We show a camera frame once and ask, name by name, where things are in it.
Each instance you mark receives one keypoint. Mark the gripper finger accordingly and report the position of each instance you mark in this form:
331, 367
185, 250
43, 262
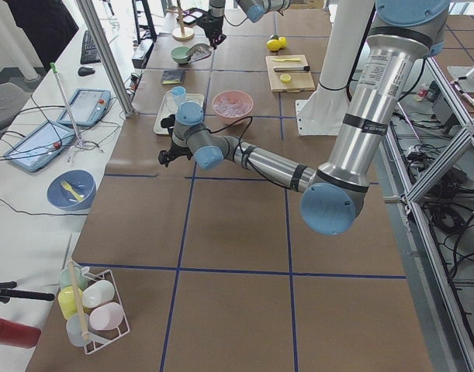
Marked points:
220, 39
213, 43

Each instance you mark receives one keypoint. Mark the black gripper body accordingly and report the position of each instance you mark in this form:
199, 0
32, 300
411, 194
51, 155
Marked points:
215, 24
174, 151

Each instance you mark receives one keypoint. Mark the steel ice scoop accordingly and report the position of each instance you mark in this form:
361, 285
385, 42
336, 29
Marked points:
199, 51

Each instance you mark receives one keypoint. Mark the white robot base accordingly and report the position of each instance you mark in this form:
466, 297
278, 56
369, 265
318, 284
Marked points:
322, 113

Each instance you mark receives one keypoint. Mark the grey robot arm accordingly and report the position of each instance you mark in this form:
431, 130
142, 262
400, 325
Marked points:
372, 49
253, 9

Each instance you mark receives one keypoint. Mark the blue plastic cup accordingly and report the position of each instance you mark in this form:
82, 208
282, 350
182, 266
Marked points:
178, 94

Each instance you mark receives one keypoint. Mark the pink bowl of ice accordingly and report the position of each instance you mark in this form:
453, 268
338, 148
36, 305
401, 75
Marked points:
232, 105

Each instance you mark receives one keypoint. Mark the white cup in rack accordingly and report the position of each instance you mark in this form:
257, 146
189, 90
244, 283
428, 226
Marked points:
98, 294

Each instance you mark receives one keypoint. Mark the green cup in rack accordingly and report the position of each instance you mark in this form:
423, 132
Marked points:
65, 279

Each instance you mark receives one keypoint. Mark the yellow cup in rack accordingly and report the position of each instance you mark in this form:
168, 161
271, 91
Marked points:
66, 302

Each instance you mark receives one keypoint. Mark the pink cup in rack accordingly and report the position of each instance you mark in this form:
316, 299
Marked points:
107, 316

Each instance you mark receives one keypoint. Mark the clear cup in rack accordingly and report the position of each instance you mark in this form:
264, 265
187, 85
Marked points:
74, 331

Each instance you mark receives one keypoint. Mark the wooden stand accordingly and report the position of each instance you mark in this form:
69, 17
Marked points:
181, 32

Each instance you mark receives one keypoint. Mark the green bowl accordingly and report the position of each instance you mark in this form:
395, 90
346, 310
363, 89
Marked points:
180, 55

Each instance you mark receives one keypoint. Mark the clear wine glass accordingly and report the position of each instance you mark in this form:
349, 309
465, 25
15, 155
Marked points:
170, 104

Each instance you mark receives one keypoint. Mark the whole yellow lemon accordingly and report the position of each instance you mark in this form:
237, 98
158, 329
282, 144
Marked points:
274, 45

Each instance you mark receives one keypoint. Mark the grey folded cloth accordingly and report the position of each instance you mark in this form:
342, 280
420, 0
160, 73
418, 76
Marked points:
172, 77

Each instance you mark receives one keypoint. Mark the yellow plastic knife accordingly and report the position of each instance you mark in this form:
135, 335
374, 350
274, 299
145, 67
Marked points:
283, 60

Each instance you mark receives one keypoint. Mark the wooden cutting board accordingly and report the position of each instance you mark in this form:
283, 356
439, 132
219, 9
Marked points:
300, 81

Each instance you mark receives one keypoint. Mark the lemon half slice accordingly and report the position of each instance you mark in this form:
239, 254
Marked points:
285, 78

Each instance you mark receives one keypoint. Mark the steel rod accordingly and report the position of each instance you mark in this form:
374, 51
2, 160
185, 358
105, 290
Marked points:
292, 69

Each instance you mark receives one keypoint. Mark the blue bowl with fork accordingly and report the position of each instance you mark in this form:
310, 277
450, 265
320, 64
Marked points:
72, 191

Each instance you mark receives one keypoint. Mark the black computer mouse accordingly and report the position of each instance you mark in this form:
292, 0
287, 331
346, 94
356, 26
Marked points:
85, 71

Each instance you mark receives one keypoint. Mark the black keyboard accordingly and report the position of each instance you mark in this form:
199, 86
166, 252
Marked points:
89, 51

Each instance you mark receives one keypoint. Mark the blue teach pendant tablet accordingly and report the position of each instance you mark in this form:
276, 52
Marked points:
40, 147

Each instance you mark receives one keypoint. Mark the red bottle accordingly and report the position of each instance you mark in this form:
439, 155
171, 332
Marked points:
18, 334

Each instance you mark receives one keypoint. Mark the aluminium frame post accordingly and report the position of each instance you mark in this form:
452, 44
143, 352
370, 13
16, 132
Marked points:
89, 14

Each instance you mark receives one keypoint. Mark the wooden rack handle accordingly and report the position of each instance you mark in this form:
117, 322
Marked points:
77, 300

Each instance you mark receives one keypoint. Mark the white wire cup rack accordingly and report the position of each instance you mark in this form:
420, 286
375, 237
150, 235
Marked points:
101, 339

